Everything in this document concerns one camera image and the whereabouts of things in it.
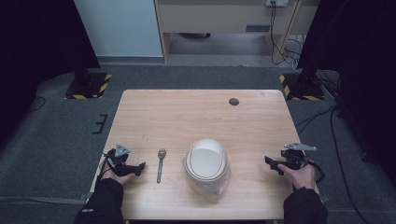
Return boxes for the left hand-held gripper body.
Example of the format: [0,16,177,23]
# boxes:
[104,143,134,176]

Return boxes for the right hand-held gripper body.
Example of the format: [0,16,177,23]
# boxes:
[280,142,318,171]

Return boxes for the person's left hand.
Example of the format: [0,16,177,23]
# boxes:
[100,162,136,187]

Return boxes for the person's right hand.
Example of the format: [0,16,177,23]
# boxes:
[277,163,318,190]

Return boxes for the metal spoon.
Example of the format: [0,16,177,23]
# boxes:
[156,147,167,185]

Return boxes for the white bowl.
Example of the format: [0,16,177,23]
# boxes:
[184,138,229,191]

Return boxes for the black stand base striped tape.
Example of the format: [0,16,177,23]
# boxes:
[278,73,326,102]
[64,72,113,101]

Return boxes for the dark curtain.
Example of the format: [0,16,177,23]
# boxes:
[0,0,101,146]
[296,0,396,186]

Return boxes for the grey desk label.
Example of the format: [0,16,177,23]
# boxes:
[245,24,272,34]

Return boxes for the white panel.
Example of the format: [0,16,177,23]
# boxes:
[74,0,164,58]

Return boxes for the light wooden desk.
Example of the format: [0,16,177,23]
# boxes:
[154,0,320,63]

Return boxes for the thin black left gripper cable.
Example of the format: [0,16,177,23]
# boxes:
[95,151,110,185]

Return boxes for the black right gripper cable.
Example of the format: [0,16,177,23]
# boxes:
[306,160,326,185]

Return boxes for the black floor cable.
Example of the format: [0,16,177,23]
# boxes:
[28,96,47,114]
[294,105,372,224]

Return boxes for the bundle of black desk cables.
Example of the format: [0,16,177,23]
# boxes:
[268,1,305,66]

